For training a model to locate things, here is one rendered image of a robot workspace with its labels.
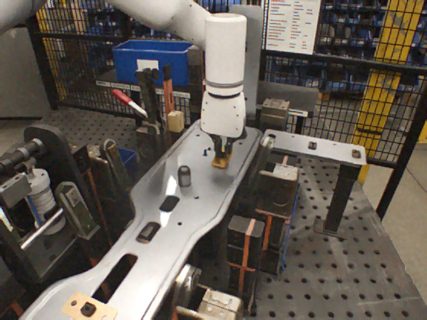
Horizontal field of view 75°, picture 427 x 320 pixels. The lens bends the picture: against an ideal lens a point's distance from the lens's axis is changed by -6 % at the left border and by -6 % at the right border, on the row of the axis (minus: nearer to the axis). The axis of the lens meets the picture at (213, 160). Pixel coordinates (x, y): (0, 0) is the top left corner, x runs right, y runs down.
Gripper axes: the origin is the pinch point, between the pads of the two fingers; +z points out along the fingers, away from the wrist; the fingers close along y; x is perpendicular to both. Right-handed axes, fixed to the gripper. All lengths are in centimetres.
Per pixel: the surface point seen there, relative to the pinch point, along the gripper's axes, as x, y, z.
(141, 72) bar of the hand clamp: -1.8, -20.6, -17.9
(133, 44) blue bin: 49, -59, -11
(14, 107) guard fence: 112, -260, 75
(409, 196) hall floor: 142, 101, 103
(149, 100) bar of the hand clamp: -1.8, -19.4, -10.8
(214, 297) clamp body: -39.5, 12.8, -1.2
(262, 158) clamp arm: -7.3, 11.6, -4.4
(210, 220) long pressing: -21.5, 5.1, 3.4
